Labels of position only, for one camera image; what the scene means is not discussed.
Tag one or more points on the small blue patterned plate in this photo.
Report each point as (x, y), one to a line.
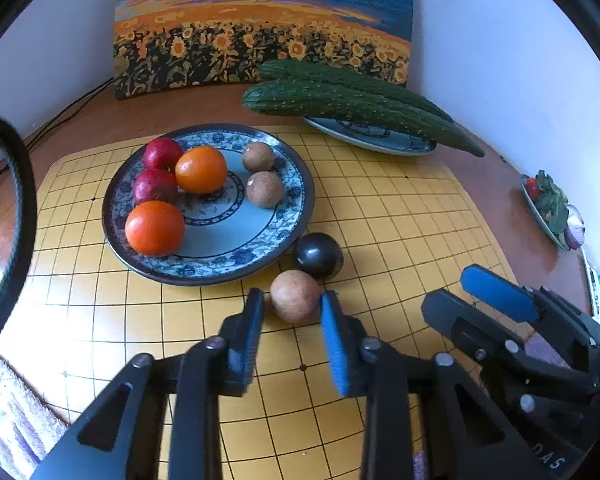
(370, 137)

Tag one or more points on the sunflower field painting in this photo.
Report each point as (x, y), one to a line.
(260, 15)

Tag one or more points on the large blue patterned plate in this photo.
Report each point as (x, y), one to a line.
(230, 240)

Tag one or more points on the dark purple round fruit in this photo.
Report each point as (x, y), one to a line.
(319, 255)

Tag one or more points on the orange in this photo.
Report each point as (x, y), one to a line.
(155, 227)
(201, 170)

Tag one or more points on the plate of vegetables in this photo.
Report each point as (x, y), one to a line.
(552, 205)

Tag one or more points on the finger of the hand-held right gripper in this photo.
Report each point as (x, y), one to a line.
(500, 292)
(460, 320)

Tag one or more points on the yellow grid game board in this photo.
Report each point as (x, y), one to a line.
(390, 220)

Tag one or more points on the small white printed card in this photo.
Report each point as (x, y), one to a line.
(599, 287)

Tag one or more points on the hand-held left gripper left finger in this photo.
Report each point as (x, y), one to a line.
(245, 340)

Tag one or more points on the brown round longan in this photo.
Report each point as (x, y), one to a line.
(257, 156)
(265, 189)
(295, 296)

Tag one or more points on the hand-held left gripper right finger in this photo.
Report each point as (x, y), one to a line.
(340, 345)

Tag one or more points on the red apple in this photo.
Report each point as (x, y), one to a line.
(161, 152)
(154, 187)

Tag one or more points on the purple fluffy towel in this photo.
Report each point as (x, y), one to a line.
(15, 420)

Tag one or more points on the green cucumber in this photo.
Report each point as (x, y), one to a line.
(330, 72)
(340, 105)

